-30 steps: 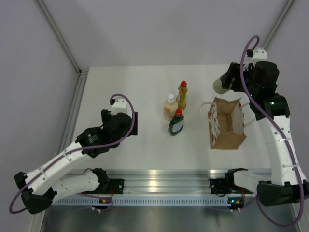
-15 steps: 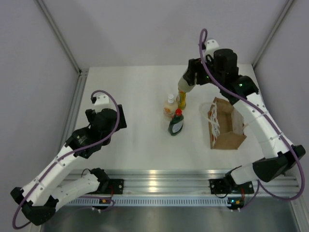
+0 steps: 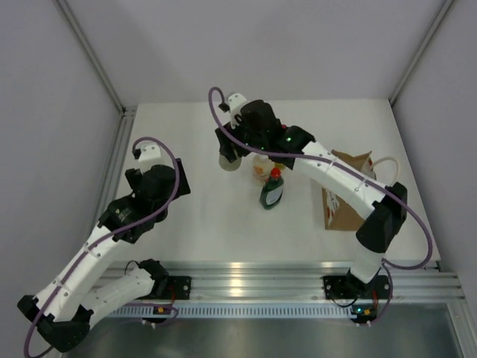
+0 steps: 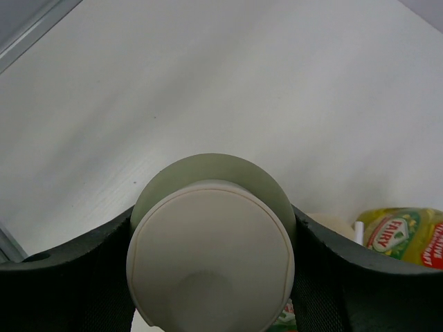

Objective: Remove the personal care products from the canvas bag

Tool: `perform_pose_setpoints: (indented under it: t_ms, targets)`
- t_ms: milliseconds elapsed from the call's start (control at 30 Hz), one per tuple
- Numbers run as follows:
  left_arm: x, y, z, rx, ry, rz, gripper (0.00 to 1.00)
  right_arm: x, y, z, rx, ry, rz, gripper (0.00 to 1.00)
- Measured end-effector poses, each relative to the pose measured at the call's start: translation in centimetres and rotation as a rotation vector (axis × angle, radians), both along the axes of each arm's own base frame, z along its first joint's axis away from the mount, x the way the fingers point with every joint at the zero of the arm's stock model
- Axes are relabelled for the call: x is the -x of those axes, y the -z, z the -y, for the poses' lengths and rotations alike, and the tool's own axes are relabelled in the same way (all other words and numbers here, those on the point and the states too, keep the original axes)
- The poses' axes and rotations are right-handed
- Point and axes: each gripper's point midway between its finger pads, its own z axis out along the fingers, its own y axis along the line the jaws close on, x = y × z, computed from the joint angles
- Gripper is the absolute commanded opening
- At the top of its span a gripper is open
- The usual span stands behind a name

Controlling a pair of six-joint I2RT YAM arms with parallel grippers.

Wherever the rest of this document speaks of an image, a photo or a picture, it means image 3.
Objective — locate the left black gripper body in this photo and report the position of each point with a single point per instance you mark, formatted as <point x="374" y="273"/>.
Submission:
<point x="133" y="176"/>

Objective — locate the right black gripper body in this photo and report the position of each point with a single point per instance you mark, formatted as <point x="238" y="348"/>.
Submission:
<point x="241" y="132"/>

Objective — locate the cream pump lotion bottle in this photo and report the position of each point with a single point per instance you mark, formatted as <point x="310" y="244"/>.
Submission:
<point x="261" y="168"/>

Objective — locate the pale green white-capped bottle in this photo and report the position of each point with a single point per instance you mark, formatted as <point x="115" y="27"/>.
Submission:
<point x="228" y="166"/>

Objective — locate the green bottle red label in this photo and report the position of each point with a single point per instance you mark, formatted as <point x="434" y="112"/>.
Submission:
<point x="272" y="191"/>

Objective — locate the yellow bottle red cap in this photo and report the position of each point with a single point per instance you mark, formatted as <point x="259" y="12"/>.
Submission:
<point x="280" y="166"/>

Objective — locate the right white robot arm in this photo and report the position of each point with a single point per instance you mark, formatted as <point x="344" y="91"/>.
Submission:
<point x="381" y="207"/>

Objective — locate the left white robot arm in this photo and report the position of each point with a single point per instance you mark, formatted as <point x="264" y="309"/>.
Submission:
<point x="68" y="308"/>

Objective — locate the watermelon print canvas bag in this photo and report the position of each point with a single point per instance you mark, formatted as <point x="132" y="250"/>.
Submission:
<point x="338" y="215"/>

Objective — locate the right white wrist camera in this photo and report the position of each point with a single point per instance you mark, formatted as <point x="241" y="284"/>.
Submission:
<point x="232" y="105"/>

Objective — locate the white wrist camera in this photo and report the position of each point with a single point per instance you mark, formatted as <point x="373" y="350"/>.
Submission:
<point x="232" y="105"/>
<point x="147" y="155"/>

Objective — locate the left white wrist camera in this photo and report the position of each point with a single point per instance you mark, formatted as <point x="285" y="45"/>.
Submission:
<point x="147" y="155"/>

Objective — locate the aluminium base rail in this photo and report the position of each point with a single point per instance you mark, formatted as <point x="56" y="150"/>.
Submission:
<point x="303" y="282"/>

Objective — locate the white slotted cable duct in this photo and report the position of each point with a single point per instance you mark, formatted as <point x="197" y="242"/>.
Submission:
<point x="313" y="310"/>

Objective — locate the left aluminium corner post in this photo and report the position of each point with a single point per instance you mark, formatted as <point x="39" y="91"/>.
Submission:
<point x="79" y="34"/>

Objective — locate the aluminium corner post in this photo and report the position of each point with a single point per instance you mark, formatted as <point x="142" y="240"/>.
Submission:
<point x="79" y="34"/>
<point x="425" y="41"/>

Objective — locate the right aluminium corner post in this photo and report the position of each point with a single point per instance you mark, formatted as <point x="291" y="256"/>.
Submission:
<point x="425" y="41"/>

